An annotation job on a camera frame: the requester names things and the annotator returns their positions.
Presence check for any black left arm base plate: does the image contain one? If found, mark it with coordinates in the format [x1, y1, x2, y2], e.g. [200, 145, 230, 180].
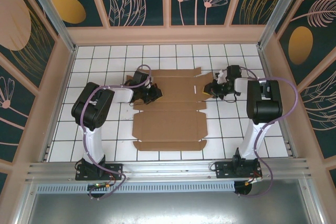
[75, 163, 124, 182]

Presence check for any slotted grey cable duct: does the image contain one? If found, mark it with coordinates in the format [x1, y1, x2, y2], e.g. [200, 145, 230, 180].
[36, 181, 236, 194]

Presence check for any aluminium frame post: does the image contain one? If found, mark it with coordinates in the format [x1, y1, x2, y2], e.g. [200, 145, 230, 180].
[257, 0, 309, 50]
[22, 0, 77, 53]

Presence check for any brown cardboard mailer box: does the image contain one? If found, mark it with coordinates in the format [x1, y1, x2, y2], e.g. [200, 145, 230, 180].
[125, 67, 223, 153]

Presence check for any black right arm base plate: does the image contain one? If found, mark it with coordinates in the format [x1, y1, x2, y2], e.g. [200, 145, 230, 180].
[214, 161, 263, 180]

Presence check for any grey metal sheet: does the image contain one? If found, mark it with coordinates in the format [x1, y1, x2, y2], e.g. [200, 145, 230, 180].
[14, 179, 325, 224]

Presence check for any aluminium mounting rail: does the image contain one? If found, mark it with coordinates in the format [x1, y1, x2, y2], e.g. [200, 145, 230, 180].
[25, 158, 313, 183]

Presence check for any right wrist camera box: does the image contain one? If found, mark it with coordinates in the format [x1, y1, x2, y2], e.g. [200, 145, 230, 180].
[214, 69, 227, 83]

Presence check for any aluminium side rail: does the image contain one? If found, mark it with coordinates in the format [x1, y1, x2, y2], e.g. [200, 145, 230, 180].
[258, 47, 297, 158]

